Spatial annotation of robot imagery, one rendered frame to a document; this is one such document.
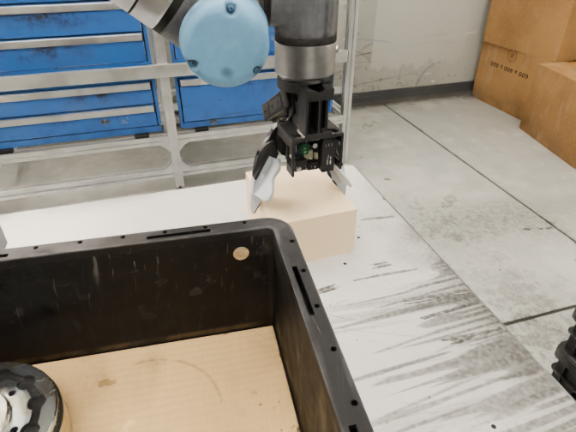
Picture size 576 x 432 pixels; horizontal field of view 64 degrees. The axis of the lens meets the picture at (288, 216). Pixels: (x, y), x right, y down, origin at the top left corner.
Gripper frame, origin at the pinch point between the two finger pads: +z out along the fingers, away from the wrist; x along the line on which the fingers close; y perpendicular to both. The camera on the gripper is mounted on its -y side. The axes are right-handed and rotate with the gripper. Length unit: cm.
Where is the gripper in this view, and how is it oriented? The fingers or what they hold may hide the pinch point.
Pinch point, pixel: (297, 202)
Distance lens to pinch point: 71.1
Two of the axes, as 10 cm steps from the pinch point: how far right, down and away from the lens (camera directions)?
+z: 0.0, 8.4, 5.4
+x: 9.4, -1.8, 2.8
